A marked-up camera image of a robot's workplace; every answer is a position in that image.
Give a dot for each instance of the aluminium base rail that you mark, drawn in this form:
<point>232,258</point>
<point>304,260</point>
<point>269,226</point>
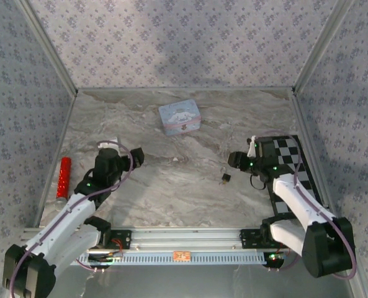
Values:
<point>186,239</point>

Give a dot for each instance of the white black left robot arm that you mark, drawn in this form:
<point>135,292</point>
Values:
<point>62,217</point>

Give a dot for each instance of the small black padlock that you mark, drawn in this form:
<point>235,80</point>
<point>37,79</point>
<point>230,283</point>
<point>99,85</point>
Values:
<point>226,177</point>

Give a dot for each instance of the circuit board with LEDs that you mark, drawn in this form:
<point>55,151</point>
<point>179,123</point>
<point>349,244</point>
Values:
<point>274,259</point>

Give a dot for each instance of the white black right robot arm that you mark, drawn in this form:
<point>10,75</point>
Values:
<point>295,198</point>

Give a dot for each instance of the small silver key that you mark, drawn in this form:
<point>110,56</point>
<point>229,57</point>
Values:
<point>221,182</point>

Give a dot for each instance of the red glitter tube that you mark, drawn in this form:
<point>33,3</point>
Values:
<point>64,177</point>

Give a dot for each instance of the aluminium frame bar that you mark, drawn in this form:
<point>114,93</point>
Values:
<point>307,136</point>
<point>61,136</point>
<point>186,89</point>

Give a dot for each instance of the orange label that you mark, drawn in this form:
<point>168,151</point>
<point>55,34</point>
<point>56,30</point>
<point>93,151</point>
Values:
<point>181,256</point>

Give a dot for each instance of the blue cartoon tin box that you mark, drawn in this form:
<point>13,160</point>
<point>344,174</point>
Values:
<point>179,116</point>

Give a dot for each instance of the black white chessboard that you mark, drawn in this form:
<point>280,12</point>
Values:
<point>290,152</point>

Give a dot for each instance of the aluminium frame post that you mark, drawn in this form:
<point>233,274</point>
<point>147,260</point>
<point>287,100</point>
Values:
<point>323,46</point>
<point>47,49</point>

